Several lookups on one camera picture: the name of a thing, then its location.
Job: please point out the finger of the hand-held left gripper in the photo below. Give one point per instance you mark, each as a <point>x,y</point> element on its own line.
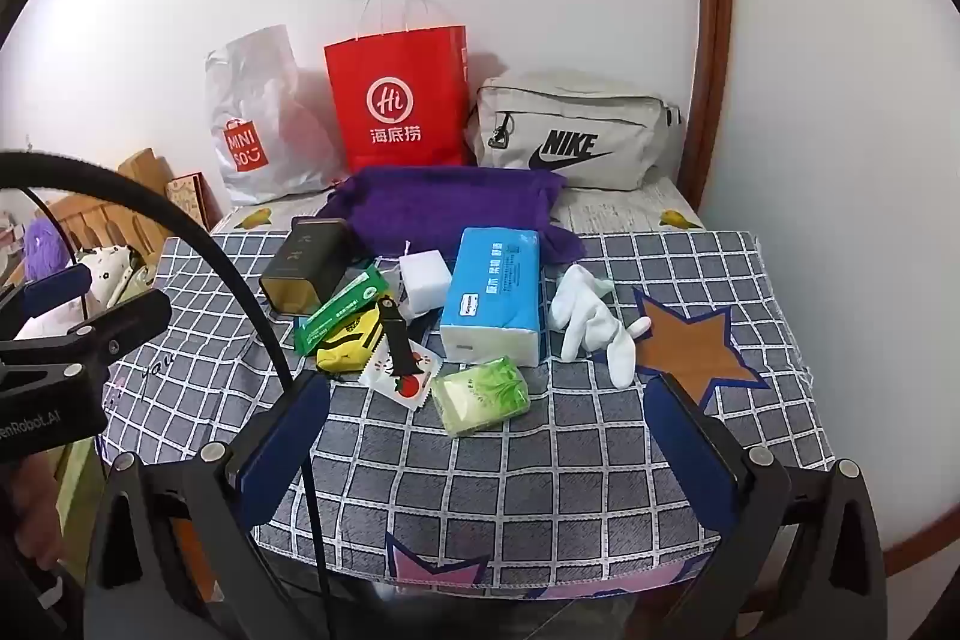
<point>56,286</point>
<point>120,321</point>

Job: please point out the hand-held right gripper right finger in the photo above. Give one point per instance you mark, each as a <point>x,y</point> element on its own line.
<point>694,452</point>

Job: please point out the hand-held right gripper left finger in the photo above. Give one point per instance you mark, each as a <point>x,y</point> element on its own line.
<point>281,452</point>

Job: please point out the yellow striped pouch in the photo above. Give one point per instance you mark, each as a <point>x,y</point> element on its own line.
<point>345,349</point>

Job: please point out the white tomato print sachet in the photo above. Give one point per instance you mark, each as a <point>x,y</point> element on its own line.
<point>411,386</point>

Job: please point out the green paper packet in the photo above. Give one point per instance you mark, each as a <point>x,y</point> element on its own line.
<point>337,314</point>

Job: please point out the white cotton glove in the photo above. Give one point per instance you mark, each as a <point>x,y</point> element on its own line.
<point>585,317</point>

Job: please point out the white sponge block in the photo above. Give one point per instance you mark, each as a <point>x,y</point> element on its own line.
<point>424,280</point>

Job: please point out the purple fleece cloth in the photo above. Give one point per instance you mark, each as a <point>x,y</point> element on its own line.
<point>435,205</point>

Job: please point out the person's left hand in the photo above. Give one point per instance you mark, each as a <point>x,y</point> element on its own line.
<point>26,512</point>

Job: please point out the white spotted plush toy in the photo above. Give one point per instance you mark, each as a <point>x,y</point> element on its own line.
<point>112,276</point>

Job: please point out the purple plush toy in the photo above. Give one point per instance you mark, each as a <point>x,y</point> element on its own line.
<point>41,242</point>

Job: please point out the patterned cardboard box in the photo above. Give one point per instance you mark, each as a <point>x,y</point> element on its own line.
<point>187,197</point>

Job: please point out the wooden headboard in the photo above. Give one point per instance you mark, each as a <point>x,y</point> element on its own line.
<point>142,168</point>

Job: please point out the grey checked blanket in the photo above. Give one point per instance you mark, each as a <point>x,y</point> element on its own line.
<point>525,497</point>

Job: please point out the dark green tin box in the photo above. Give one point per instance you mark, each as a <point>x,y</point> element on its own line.
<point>300,265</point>

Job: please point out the mango print bed sheet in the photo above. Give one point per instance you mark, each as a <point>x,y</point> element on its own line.
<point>622,209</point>

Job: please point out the blue tissue pack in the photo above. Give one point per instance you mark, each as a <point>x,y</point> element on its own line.
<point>491,287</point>

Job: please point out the white plastic shopping bag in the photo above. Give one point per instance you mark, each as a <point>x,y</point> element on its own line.
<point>255,85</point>

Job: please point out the grey waist bag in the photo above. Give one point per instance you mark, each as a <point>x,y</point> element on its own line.
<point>600,115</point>

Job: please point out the red paper shopping bag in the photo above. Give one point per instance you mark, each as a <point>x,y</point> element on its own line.
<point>397,78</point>

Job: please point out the brown wooden door frame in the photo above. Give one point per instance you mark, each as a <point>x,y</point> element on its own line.
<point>712,10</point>

